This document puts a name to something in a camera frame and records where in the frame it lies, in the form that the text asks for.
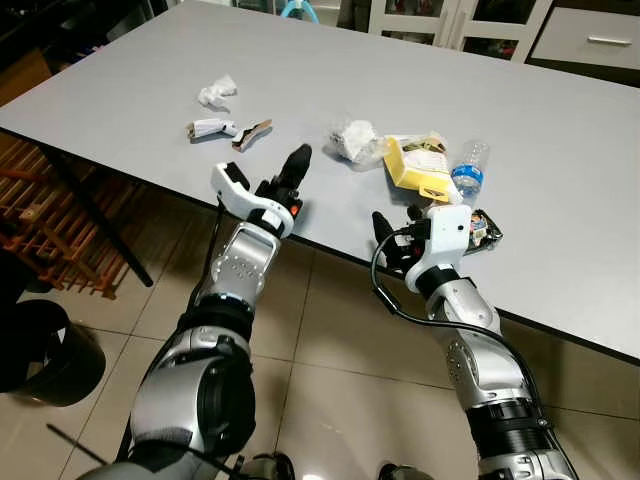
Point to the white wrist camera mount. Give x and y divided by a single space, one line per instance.
445 235
250 205

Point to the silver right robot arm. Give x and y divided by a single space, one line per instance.
480 370

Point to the grey left robot leg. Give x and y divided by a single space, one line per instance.
265 467

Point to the clear bottle with blue label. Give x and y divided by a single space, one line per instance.
468 175

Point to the brown cardboard scrap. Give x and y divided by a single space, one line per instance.
250 135

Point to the black table leg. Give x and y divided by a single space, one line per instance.
100 215

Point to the wooden slatted rack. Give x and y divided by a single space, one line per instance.
40 230

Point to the grey right robot leg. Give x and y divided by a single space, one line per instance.
400 472

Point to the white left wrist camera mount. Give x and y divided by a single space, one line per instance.
250 205

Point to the light blue hanger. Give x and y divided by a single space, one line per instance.
290 10

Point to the rolled white paper wrapper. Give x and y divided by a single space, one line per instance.
210 128

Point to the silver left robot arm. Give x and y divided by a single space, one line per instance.
235 265

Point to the crumpled white tissue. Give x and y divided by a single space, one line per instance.
215 93

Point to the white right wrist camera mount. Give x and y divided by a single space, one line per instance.
445 235

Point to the white glass door cabinet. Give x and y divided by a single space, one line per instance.
460 30

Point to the black round rubbish bin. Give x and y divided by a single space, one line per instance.
50 360

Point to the grey robot leg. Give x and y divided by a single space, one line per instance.
400 472
265 467

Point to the yellow snack packet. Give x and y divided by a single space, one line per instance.
415 170

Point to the dark shiny snack packet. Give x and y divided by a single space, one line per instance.
485 232

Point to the clear plastic bag with tissue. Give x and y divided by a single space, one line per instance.
355 140

